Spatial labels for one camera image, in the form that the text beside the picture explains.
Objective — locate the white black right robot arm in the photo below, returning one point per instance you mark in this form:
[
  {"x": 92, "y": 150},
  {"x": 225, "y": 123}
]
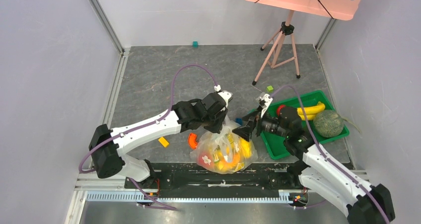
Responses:
[{"x": 316, "y": 169}]

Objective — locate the pink music stand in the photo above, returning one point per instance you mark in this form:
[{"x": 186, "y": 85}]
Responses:
[{"x": 334, "y": 9}]

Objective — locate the orange curved toy piece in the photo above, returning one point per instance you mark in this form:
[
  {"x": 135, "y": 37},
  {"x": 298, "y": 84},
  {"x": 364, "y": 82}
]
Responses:
[{"x": 192, "y": 141}]

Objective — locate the blue toy brick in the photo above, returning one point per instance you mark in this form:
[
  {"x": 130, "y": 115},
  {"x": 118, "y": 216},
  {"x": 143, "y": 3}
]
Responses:
[{"x": 239, "y": 121}]

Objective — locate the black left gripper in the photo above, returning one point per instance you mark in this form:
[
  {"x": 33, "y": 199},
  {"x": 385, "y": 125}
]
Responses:
[{"x": 218, "y": 128}]

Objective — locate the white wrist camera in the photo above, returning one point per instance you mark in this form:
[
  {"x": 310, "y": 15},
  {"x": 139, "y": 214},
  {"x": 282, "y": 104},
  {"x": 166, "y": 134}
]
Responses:
[
  {"x": 224, "y": 94},
  {"x": 264, "y": 100}
]

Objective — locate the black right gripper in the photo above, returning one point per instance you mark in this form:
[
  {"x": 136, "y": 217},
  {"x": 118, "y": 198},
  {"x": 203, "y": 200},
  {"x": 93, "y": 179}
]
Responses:
[{"x": 257, "y": 123}]

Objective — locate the lime green small cube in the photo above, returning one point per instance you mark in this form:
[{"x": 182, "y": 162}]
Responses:
[{"x": 269, "y": 89}]

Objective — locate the yellow banana bunch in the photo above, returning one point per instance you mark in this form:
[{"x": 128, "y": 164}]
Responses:
[{"x": 311, "y": 111}]

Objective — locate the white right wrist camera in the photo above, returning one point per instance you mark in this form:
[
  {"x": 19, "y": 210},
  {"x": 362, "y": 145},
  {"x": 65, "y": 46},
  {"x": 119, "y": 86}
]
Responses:
[{"x": 264, "y": 100}]

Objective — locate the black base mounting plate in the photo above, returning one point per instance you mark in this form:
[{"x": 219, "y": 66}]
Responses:
[{"x": 170, "y": 176}]

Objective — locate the red strawberry fruit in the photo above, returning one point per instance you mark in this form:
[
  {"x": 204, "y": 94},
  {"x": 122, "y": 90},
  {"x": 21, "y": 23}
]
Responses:
[{"x": 279, "y": 109}]

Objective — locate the yellow flat toy block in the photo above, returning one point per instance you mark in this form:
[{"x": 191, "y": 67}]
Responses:
[{"x": 164, "y": 142}]

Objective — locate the netted green melon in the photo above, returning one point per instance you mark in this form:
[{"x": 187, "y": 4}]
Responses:
[{"x": 328, "y": 123}]

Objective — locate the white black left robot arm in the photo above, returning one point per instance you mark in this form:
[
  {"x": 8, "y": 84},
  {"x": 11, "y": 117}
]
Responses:
[{"x": 109, "y": 148}]

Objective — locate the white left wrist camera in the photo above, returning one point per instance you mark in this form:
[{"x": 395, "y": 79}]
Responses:
[{"x": 224, "y": 94}]

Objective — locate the clear plastic bag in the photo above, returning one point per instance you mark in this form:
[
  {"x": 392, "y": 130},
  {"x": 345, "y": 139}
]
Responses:
[{"x": 224, "y": 152}]

